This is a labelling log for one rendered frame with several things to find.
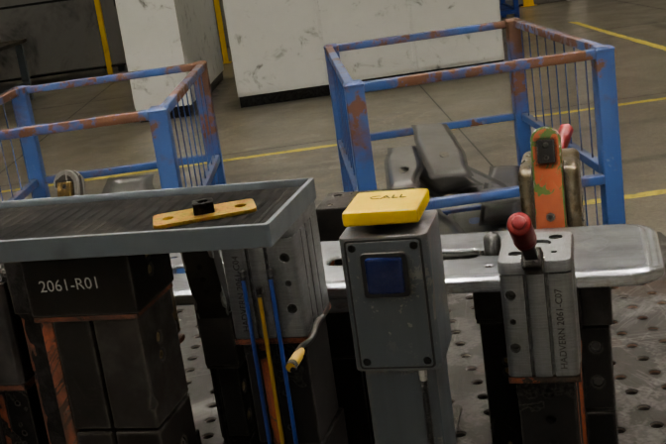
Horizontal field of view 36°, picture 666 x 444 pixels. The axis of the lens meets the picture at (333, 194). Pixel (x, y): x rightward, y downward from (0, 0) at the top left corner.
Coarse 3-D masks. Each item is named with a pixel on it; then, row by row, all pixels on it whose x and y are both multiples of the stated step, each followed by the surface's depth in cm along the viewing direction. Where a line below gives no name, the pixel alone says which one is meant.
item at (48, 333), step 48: (48, 288) 85; (96, 288) 84; (144, 288) 85; (48, 336) 87; (96, 336) 86; (144, 336) 86; (96, 384) 87; (144, 384) 86; (96, 432) 89; (144, 432) 88; (192, 432) 94
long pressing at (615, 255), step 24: (456, 240) 121; (480, 240) 120; (576, 240) 115; (600, 240) 114; (624, 240) 113; (648, 240) 112; (456, 264) 112; (480, 264) 111; (576, 264) 107; (600, 264) 106; (624, 264) 105; (648, 264) 105; (336, 288) 110; (456, 288) 107; (480, 288) 106
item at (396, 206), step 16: (368, 192) 84; (384, 192) 83; (400, 192) 82; (416, 192) 81; (352, 208) 79; (368, 208) 79; (384, 208) 78; (400, 208) 78; (416, 208) 77; (352, 224) 79; (368, 224) 78; (384, 224) 78; (400, 224) 80
